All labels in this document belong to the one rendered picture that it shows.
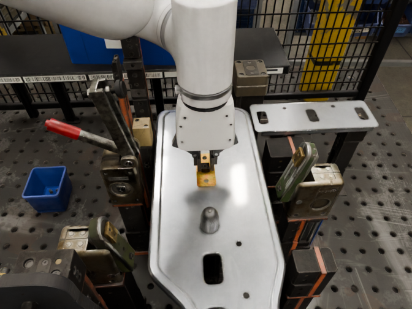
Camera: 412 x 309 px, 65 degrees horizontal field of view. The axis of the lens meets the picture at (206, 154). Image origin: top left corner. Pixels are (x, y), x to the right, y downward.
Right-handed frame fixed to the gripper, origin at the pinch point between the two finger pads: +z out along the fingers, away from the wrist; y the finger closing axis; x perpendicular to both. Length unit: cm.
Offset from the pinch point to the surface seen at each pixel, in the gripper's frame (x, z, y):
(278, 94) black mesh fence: 55, 27, 31
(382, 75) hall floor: 175, 104, 155
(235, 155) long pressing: 3.6, 3.3, 6.5
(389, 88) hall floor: 157, 104, 152
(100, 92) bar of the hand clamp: -1.9, -18.0, -15.5
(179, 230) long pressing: -13.3, 3.3, -5.2
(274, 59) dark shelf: 35.6, 0.4, 21.0
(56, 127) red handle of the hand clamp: -1.0, -10.8, -24.7
